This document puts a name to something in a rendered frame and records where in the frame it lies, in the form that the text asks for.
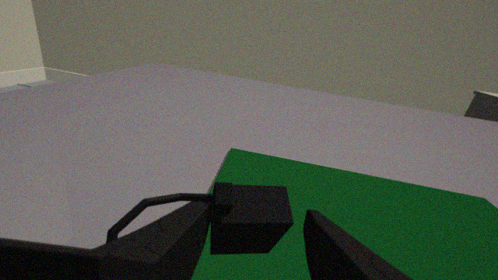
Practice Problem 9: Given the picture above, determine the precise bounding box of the black cable with plug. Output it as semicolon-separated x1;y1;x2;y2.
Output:
106;182;293;255

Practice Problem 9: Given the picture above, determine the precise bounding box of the green circuit board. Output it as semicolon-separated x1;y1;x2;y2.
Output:
191;148;498;280

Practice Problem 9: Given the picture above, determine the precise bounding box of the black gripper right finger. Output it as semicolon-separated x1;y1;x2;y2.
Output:
303;209;414;280

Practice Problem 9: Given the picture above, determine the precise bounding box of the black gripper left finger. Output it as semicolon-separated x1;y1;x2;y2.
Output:
0;201;213;280

